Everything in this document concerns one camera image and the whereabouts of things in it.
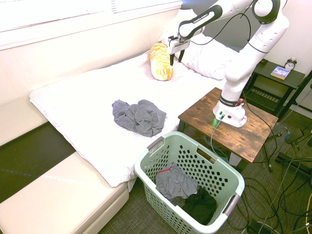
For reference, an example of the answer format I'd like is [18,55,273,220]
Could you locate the grey headboard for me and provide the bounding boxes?
[180,0,277,53]

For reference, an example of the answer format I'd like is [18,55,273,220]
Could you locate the cream upholstered bench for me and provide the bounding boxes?
[0,152,130,234]

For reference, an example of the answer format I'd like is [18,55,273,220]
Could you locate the rustic wooden side table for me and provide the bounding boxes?
[177,87,279,173]

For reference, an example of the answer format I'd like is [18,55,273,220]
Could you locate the grey shirt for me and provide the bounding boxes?
[112,99,167,137]

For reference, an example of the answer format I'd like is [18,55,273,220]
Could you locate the blue paperback book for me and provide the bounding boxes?
[270,65,291,80]

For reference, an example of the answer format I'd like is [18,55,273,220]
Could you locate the black power brick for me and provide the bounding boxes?
[246,218,267,234]

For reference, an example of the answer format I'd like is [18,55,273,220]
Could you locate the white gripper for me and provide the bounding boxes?
[167,36,191,66]

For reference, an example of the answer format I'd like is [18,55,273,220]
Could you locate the yellow floor cable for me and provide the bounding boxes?
[305,194,312,229]

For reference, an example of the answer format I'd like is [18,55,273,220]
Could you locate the black nightstand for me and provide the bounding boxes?
[243,59,306,118]

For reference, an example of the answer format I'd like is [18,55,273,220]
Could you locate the black twin-bell alarm clock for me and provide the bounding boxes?
[284,58,298,72]

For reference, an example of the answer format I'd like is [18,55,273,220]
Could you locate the thick robot base cable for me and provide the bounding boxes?
[210,114,226,159]

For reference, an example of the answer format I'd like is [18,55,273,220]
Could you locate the grey garment with red trim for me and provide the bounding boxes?
[155,162,199,200]

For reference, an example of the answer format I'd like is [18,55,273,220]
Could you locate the black garment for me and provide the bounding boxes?
[181,187,217,226]

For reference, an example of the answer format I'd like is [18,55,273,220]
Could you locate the white window blinds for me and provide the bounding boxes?
[0,0,183,33]

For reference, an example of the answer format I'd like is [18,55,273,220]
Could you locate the white bed mattress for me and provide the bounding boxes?
[29,52,227,188]

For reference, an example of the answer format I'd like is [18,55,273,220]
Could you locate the black power adapter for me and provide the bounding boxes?
[284,128,305,145]

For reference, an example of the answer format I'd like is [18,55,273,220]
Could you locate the black camera tripod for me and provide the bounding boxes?
[275,70,312,176]

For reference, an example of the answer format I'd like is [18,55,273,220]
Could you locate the cream upholstered bed frame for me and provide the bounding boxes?
[0,97,51,147]

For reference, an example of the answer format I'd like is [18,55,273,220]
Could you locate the mint green laundry basket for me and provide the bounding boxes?
[134,131,245,234]

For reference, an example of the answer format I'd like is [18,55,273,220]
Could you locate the yellow white patterned bolster pillow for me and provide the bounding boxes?
[149,42,174,81]

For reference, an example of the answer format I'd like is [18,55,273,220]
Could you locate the thin black camera cable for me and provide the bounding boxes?
[190,9,281,171]

